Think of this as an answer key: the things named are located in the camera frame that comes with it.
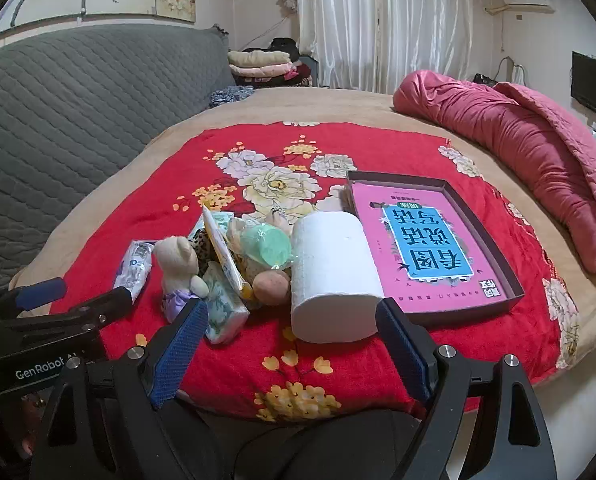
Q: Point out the metal tube rack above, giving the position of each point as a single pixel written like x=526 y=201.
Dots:
x=516 y=71

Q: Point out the leopard print pouch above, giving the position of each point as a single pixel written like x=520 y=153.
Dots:
x=200 y=250

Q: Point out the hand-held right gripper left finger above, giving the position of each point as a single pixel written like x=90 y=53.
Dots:
x=180 y=355

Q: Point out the red floral blanket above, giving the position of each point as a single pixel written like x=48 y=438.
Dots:
x=248 y=345

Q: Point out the dark cardboard box tray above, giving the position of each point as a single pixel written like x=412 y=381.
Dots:
x=467 y=315

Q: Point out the white blue packet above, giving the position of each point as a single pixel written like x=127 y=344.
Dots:
x=135 y=267

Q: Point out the grey quilted headboard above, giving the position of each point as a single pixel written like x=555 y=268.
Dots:
x=78 y=110

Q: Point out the pink folded cloth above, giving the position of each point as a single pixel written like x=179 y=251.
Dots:
x=263 y=71

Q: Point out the beige bed sheet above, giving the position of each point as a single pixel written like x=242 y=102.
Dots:
x=353 y=105

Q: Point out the white toilet paper roll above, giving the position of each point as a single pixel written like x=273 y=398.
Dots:
x=333 y=280

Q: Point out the teddy bear purple dress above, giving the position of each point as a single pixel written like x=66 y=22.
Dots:
x=175 y=260

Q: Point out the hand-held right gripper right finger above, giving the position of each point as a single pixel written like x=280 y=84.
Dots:
x=405 y=350

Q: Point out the white curtain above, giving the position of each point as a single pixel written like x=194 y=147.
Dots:
x=377 y=20

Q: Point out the black bag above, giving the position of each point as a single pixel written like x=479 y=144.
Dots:
x=485 y=80

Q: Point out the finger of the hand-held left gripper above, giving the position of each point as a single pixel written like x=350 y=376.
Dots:
x=103 y=305
x=43 y=292

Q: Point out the pink book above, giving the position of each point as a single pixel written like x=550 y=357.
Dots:
x=427 y=240

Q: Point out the dark clothes pile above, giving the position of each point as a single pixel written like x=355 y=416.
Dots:
x=305 y=70

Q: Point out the yellow white packet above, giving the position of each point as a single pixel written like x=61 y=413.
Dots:
x=220 y=250

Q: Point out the black wall television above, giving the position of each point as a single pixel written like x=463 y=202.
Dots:
x=595 y=85

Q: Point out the peach soft ball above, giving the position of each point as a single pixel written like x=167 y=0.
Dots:
x=271 y=288

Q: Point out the blue patterned cloth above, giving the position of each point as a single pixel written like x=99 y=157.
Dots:
x=230 y=95

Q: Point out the pink quilt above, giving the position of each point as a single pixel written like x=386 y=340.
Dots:
x=527 y=150

